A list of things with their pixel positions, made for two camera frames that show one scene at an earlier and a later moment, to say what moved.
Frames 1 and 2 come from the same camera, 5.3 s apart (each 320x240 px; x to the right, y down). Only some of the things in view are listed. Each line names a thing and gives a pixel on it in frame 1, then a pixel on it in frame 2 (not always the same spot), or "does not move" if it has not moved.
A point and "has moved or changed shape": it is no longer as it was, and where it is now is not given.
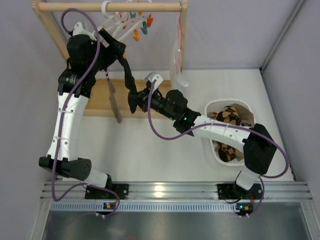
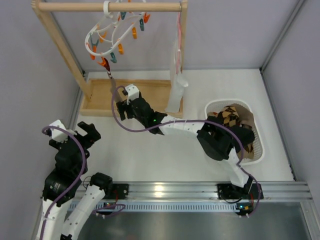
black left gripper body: x=114 y=44 to x=81 y=137
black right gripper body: x=142 y=97 to x=127 y=107
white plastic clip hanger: x=123 y=24 has moved or changed shape
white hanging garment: x=175 y=80 does not move
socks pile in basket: x=235 y=114 does not move
